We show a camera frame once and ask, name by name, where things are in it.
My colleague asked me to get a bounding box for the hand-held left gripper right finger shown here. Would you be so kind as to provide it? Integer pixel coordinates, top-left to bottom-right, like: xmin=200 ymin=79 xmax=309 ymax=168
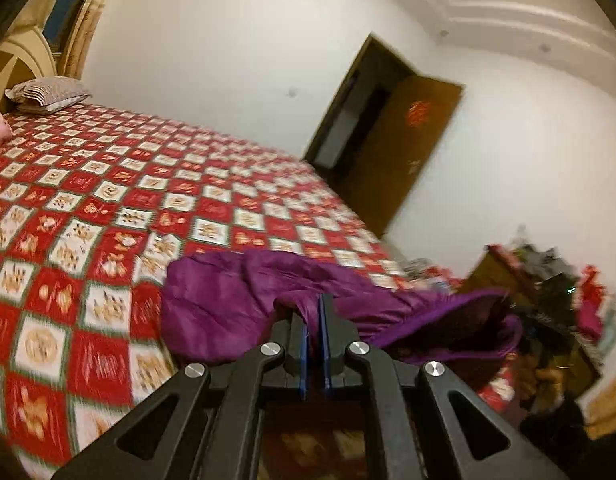
xmin=319 ymin=292 xmax=569 ymax=480

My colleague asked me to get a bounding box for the brown wooden door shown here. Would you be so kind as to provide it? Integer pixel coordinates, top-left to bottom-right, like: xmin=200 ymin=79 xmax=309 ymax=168
xmin=338 ymin=75 xmax=464 ymax=238

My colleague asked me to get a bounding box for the striped pillow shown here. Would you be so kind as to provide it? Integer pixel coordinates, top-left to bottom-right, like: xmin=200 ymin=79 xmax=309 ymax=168
xmin=5 ymin=76 xmax=92 ymax=114

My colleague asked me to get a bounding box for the brown wooden cabinet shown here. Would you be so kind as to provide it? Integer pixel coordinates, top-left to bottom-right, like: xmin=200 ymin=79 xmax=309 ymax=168
xmin=468 ymin=245 xmax=604 ymax=386

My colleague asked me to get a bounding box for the red paper door decoration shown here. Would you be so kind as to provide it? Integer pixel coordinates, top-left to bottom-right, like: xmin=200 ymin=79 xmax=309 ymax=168
xmin=404 ymin=100 xmax=431 ymax=128

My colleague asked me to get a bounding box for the red checked bear-print bedsheet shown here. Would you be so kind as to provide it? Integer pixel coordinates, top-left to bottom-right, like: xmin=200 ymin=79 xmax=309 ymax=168
xmin=0 ymin=101 xmax=439 ymax=480

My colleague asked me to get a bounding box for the cream and wood headboard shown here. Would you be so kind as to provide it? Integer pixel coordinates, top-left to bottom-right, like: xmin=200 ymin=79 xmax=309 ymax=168
xmin=0 ymin=30 xmax=58 ymax=113

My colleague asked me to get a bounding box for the person's right hand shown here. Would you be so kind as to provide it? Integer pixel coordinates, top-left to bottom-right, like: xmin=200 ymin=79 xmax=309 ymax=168
xmin=518 ymin=355 xmax=569 ymax=413

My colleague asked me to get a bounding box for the dark wooden door frame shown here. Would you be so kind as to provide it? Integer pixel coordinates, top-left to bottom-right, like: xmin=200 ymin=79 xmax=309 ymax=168
xmin=303 ymin=34 xmax=413 ymax=171

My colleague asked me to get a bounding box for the window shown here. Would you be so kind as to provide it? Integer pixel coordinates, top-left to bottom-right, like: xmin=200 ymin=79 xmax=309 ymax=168
xmin=42 ymin=0 xmax=88 ymax=53

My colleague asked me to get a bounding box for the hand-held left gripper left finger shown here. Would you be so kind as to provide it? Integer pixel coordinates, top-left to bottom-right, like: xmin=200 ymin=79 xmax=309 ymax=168
xmin=52 ymin=305 xmax=309 ymax=480

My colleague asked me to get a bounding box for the narrow beige floral curtain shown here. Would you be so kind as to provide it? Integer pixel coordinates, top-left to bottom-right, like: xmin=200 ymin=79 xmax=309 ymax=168
xmin=58 ymin=0 xmax=128 ymax=78

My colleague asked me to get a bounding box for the purple hooded down jacket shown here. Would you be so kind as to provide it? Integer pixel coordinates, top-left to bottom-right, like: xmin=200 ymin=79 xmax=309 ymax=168
xmin=160 ymin=249 xmax=524 ymax=366

